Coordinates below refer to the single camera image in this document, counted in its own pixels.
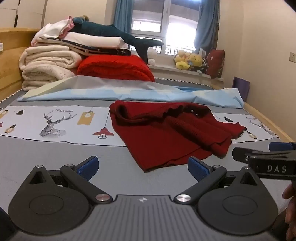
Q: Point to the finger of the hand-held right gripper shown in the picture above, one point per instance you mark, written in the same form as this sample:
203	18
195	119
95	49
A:
240	154
282	146

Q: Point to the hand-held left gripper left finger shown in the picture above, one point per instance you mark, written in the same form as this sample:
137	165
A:
89	168

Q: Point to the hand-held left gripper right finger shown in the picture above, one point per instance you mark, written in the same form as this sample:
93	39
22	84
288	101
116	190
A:
198	169

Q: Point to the dark red knitted sweater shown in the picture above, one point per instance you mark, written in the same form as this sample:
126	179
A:
161	139

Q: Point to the person's right hand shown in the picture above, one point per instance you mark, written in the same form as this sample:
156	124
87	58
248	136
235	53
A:
292	192

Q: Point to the purple bag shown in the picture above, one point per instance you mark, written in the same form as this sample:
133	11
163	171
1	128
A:
241	89

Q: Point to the grey mattress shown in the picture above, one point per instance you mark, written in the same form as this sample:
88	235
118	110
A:
185	83

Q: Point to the light blue sheet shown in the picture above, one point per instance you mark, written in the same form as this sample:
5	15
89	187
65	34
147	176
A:
138	92

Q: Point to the dark red cushion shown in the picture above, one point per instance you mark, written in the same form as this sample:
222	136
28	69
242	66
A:
216	63

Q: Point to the black white striped toy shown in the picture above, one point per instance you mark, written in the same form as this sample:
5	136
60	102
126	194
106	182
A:
204	66

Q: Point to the yellow plush toy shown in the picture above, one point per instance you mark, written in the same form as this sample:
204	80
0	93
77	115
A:
181	60
196	61

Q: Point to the bright red knitted blanket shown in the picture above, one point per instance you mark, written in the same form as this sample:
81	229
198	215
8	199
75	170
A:
115	67

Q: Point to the white window sill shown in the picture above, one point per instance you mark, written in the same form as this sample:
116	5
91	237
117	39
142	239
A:
166	69

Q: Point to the cream folded blanket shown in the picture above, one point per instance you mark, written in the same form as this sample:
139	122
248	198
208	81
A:
46	62

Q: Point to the stack of cream folded blankets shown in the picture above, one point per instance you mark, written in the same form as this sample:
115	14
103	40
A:
104	51

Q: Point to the white plush toy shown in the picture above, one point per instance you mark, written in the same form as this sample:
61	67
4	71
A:
152	54

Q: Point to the white folded quilt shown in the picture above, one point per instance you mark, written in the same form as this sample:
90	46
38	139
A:
92	40

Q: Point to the blue curtain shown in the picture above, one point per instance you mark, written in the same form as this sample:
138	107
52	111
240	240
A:
122	16
207	20

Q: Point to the dark blue shark plush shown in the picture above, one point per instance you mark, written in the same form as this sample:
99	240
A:
104	29

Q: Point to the white folded cloth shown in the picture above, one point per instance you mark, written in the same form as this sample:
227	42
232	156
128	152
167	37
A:
55	27

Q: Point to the window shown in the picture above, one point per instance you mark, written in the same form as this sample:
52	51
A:
175	23

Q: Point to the tissue pack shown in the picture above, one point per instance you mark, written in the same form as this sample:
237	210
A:
1	46

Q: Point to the beige wardrobe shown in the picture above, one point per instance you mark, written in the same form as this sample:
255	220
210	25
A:
23	14

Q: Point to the wall socket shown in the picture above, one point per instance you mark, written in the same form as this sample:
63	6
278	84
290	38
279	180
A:
292	57

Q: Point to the wooden bed frame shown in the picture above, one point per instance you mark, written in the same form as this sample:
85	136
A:
9	69

